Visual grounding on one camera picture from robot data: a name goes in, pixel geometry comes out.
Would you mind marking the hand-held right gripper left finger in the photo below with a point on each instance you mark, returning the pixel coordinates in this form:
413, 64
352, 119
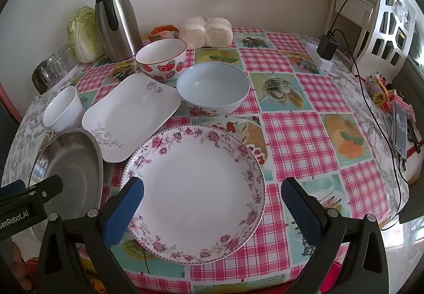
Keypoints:
127, 204

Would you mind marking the pink floral round plate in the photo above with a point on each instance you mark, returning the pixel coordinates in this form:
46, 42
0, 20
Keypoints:
198, 188

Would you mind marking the white cutout chair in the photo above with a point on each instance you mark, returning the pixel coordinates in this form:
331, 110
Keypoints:
376, 6

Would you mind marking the dark glass tray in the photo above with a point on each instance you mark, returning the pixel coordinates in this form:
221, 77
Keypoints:
38, 78

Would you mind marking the small white bowl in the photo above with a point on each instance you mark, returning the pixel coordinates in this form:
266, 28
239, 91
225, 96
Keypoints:
61, 108

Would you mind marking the stainless steel basin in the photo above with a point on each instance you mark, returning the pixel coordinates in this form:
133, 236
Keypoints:
76, 165

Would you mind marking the person's left hand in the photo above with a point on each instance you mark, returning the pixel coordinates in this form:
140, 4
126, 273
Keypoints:
18, 267

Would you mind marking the pink checked tablecloth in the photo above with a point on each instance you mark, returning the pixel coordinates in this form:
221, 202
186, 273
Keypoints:
288, 135

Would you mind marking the black charger adapter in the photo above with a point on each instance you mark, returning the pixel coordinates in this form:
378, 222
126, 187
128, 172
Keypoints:
326, 47

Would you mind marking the napa cabbage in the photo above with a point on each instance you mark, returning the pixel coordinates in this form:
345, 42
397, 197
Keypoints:
84, 35

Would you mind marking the smartphone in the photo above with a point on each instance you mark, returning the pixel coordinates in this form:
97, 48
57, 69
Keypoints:
399, 128

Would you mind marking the orange plastic bag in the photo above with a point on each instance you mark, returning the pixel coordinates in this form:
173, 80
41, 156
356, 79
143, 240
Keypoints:
162, 30

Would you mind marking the white power strip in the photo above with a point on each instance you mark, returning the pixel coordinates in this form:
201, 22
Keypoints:
313, 54

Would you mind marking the strawberry print bowl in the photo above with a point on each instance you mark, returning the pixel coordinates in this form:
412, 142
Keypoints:
159, 55

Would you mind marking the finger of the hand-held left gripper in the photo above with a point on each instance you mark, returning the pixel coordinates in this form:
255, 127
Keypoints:
49, 186
11, 187

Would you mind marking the bag of white steamed buns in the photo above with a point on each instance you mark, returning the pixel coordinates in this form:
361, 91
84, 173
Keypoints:
205, 32

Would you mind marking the light blue bowl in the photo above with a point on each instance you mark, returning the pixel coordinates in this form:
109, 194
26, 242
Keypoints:
212, 85

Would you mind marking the stainless steel thermos jug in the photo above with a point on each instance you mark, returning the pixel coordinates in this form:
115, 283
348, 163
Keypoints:
122, 25

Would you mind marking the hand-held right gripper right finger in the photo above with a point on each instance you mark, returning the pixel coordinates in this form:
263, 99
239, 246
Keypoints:
298, 204

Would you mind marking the white rectangular plate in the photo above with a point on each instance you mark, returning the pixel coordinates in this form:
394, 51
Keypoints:
132, 108

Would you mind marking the clear drinking glass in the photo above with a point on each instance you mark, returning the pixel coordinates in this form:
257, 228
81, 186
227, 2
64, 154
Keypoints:
68, 50
49, 69
63, 60

